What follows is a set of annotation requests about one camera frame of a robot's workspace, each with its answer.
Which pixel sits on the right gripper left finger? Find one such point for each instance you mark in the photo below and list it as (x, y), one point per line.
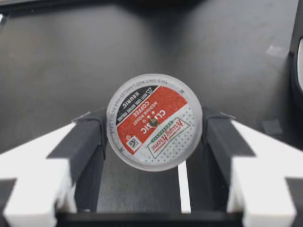
(35, 165)

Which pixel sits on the coffee machine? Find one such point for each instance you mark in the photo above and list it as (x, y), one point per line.
(297, 54)

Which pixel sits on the black frame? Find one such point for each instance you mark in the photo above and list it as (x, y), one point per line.
(94, 3)

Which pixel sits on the coffee capsule with foil lid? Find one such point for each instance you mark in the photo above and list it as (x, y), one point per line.
(154, 121)

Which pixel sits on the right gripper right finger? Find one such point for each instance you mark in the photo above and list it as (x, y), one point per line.
(262, 170)

